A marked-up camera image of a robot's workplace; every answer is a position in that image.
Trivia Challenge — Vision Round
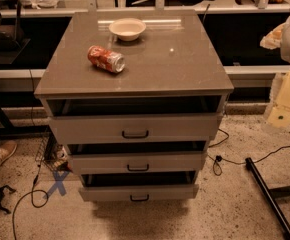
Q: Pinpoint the white paper bowl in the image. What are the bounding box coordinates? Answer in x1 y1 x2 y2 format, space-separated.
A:
109 18 146 41

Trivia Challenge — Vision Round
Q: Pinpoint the black floor cable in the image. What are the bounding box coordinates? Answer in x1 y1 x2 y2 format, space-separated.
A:
11 163 50 240
206 128 290 177

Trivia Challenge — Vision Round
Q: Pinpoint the brown shoe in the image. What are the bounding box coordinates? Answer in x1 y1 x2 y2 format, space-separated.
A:
0 140 18 180

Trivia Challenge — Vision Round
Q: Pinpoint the black floor cable right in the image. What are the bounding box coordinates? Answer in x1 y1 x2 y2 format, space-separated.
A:
206 128 290 177

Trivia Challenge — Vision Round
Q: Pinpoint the black wire basket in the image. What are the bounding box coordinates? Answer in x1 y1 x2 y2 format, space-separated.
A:
35 133 68 171

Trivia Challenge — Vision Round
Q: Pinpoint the grey drawer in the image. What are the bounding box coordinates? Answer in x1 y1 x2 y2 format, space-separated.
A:
69 152 206 175
79 184 199 202
49 114 221 145

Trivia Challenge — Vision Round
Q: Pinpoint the red soda can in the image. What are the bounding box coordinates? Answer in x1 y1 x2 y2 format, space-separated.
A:
87 45 125 73

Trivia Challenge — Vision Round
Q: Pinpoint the grey bottom drawer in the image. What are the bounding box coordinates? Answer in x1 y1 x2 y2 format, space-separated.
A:
79 184 199 202

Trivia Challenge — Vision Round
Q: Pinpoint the grey middle drawer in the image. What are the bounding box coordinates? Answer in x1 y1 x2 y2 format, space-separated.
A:
69 152 206 175

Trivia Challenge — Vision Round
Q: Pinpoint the dark handbag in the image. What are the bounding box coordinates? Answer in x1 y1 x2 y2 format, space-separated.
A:
0 0 29 65

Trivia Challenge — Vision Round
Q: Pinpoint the black metal table leg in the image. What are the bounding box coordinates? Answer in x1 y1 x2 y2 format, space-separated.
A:
245 158 290 240

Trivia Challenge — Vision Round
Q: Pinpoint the black floor cable left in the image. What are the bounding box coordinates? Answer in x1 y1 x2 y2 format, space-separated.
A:
11 163 50 240

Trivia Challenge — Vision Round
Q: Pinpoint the grey drawer cabinet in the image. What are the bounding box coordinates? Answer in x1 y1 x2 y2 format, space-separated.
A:
35 11 233 188

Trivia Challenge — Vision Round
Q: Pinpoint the grey top drawer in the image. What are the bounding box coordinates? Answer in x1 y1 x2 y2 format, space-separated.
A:
49 114 221 145

